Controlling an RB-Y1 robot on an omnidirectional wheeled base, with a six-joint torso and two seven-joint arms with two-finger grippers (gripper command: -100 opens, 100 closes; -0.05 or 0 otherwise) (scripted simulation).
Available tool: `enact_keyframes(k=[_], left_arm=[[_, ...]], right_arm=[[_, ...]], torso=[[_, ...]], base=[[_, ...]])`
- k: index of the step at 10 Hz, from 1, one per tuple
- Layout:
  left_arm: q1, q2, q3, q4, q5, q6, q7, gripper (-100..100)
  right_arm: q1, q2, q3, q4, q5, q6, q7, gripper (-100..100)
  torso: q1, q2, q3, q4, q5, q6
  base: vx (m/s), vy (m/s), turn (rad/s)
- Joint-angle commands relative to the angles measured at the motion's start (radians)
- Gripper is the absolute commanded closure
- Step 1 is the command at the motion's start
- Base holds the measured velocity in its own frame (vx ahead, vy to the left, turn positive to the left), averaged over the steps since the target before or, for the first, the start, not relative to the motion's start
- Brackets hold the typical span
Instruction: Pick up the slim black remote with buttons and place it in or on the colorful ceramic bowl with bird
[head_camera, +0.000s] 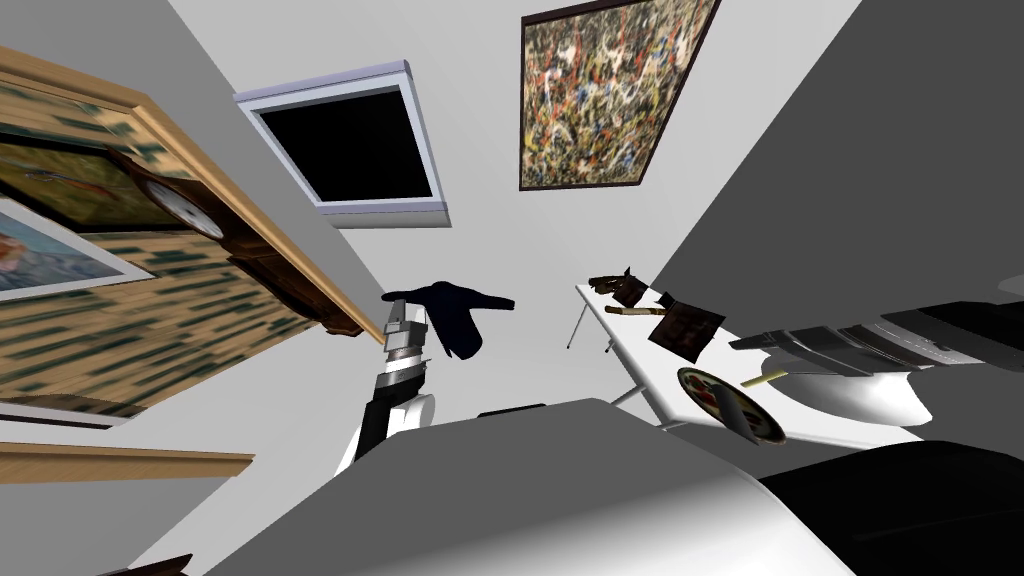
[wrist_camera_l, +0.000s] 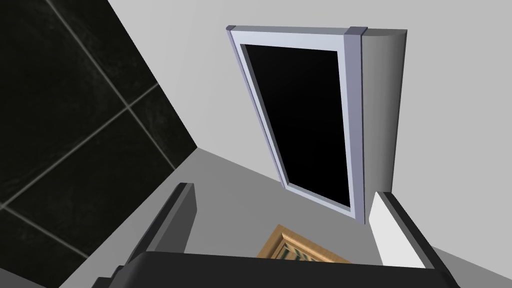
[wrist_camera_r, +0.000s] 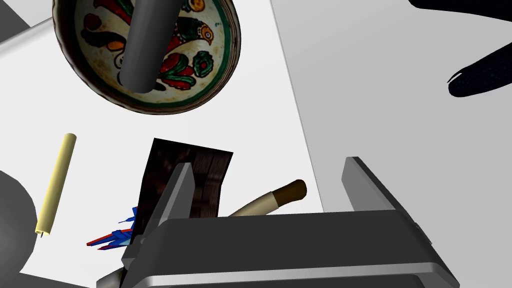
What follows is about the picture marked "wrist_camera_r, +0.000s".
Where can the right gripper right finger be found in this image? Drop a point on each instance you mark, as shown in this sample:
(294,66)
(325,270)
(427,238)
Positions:
(366,188)

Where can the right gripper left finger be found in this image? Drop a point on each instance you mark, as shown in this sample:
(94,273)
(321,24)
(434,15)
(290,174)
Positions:
(178,196)

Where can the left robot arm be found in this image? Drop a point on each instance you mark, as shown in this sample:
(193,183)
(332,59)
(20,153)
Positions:
(14,228)

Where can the blue and red toy plane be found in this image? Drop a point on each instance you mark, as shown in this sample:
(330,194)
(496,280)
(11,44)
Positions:
(116,238)

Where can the beige brush with brown tip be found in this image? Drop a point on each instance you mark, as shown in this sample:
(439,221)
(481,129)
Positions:
(260,204)

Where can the white table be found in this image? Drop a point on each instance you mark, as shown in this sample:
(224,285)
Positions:
(260,140)

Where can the pale yellow candle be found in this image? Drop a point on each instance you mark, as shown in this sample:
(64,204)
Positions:
(56,188)

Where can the painted ceramic bowl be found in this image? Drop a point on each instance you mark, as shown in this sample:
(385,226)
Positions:
(100,76)

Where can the dark grey cylinder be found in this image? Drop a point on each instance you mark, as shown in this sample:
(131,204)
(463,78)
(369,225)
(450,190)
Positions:
(148,44)

